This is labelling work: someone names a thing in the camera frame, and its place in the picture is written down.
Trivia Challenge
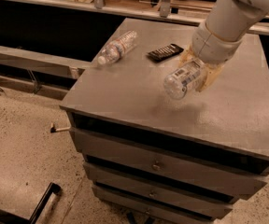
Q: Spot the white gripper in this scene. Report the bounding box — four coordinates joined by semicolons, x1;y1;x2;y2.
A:
178;21;242;92

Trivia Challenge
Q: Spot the blue labelled plastic bottle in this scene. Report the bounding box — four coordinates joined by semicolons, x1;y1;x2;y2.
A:
163;59;206;100

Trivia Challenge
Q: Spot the clear water bottle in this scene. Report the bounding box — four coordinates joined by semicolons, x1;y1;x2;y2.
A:
97;30;138;65

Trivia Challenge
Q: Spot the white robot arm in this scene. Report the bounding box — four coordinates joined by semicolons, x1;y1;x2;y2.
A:
182;0;269;91

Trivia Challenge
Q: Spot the grey drawer cabinet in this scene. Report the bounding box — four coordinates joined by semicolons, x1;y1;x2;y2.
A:
59;18;269;224

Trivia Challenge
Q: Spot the top grey drawer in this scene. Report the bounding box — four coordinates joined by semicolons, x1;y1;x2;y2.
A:
70;129;266;203

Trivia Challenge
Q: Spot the grey drawer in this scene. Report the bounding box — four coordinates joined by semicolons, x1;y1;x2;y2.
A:
70;129;266;203
83;161;234;220
92;184;215;224

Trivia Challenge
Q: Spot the middle grey drawer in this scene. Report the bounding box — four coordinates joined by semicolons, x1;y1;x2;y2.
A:
83;161;234;220

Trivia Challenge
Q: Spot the bottom grey drawer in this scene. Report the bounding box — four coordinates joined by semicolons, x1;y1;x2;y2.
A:
92;184;215;224

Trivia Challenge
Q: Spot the grey bench beam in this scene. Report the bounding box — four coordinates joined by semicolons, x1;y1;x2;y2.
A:
0;46;92;79

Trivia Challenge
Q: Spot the grey metal rail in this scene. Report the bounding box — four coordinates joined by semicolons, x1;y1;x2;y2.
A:
5;0;204;26

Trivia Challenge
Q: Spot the side cabinet handle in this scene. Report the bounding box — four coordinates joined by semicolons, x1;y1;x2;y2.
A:
50;123;71;133

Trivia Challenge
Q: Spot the black metal frame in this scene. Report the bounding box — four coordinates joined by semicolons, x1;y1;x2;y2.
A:
0;182;63;224

